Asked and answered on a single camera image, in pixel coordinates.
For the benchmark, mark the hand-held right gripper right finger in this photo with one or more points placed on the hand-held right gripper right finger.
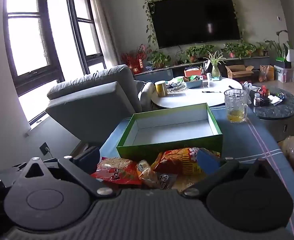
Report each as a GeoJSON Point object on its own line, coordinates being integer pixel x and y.
{"type": "Point", "coordinates": [208, 161]}

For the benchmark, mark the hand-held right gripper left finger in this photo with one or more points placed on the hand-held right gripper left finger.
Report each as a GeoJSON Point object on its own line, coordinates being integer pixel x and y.
{"type": "Point", "coordinates": [87, 160]}

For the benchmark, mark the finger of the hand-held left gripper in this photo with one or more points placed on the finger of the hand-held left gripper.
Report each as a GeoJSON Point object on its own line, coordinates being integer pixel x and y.
{"type": "Point", "coordinates": [11, 173]}

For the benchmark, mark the red yellow striped snack packet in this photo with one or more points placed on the red yellow striped snack packet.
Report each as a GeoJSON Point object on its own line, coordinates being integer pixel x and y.
{"type": "Point", "coordinates": [176, 160]}

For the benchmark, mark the red cartoon print snack packet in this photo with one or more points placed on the red cartoon print snack packet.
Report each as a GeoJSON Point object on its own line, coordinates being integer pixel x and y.
{"type": "Point", "coordinates": [117, 176]}

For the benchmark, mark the green cardboard box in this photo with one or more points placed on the green cardboard box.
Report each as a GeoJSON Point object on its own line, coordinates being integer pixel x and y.
{"type": "Point", "coordinates": [161, 150]}

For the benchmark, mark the orange label bread packet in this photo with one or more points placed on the orange label bread packet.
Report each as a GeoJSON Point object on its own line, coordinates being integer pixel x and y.
{"type": "Point", "coordinates": [147, 175]}

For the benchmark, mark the grey sofa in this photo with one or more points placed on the grey sofa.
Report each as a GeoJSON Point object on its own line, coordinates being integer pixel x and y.
{"type": "Point", "coordinates": [94, 100]}

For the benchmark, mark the glass mug with yellow drink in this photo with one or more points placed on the glass mug with yellow drink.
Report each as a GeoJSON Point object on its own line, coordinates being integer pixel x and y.
{"type": "Point", "coordinates": [235, 105]}

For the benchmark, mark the white round table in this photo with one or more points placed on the white round table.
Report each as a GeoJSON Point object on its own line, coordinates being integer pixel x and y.
{"type": "Point", "coordinates": [199, 97]}

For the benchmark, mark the black pen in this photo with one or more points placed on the black pen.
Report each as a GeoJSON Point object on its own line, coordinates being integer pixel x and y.
{"type": "Point", "coordinates": [211, 91]}

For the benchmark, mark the blue plastic basket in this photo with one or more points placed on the blue plastic basket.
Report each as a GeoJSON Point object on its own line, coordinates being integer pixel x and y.
{"type": "Point", "coordinates": [193, 84]}

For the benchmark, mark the clear plastic bag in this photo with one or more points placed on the clear plastic bag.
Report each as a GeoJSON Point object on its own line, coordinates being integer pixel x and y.
{"type": "Point", "coordinates": [246, 92]}

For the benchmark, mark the glass plate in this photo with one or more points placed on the glass plate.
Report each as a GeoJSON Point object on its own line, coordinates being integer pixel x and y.
{"type": "Point", "coordinates": [176, 88]}

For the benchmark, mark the dark marble round table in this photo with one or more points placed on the dark marble round table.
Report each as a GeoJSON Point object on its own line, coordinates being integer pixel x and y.
{"type": "Point", "coordinates": [274, 112]}

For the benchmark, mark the white cup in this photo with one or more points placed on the white cup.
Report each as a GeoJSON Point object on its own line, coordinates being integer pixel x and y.
{"type": "Point", "coordinates": [209, 77]}

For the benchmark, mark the yellow tin can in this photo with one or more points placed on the yellow tin can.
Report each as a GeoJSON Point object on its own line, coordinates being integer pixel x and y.
{"type": "Point", "coordinates": [161, 90]}

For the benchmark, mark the orange box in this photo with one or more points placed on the orange box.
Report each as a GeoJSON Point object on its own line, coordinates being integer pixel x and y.
{"type": "Point", "coordinates": [193, 73]}

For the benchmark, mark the glass vase with spider plant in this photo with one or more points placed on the glass vase with spider plant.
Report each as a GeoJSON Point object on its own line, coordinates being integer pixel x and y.
{"type": "Point", "coordinates": [215, 71]}

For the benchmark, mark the small red packet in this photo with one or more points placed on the small red packet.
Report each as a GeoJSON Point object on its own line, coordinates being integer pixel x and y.
{"type": "Point", "coordinates": [263, 90]}

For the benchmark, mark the white paper packet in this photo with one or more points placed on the white paper packet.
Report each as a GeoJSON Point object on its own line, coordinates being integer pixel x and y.
{"type": "Point", "coordinates": [275, 100]}

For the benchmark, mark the open cardboard box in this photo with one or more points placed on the open cardboard box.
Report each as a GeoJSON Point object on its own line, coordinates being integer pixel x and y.
{"type": "Point", "coordinates": [238, 73]}

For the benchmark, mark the grey television cabinet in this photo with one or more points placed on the grey television cabinet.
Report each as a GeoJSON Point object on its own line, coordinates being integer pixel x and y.
{"type": "Point", "coordinates": [161, 75]}

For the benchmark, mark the red berry decoration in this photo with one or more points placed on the red berry decoration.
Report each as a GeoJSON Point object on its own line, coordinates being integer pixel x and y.
{"type": "Point", "coordinates": [134, 57]}

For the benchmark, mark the row of potted green plants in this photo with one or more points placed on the row of potted green plants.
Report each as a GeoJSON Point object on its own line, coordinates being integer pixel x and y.
{"type": "Point", "coordinates": [159, 58]}

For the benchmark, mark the clear storage box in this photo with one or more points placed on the clear storage box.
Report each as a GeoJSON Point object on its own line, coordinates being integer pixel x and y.
{"type": "Point", "coordinates": [285, 75]}

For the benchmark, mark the green and black box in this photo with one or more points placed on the green and black box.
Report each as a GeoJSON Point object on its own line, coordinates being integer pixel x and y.
{"type": "Point", "coordinates": [283, 63]}

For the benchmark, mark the dark framed window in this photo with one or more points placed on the dark framed window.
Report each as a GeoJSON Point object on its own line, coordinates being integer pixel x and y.
{"type": "Point", "coordinates": [32, 42]}
{"type": "Point", "coordinates": [87, 35]}

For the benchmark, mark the beige curtain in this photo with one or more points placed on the beige curtain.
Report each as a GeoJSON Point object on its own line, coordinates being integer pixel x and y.
{"type": "Point", "coordinates": [104, 30]}

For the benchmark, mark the tall plant in white planter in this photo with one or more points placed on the tall plant in white planter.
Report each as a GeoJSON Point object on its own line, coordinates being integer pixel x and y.
{"type": "Point", "coordinates": [290, 55]}

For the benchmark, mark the black wall socket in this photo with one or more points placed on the black wall socket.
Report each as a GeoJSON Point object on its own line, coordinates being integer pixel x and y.
{"type": "Point", "coordinates": [44, 148]}

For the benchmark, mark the wall mounted television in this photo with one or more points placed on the wall mounted television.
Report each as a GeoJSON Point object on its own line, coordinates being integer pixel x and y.
{"type": "Point", "coordinates": [194, 20]}

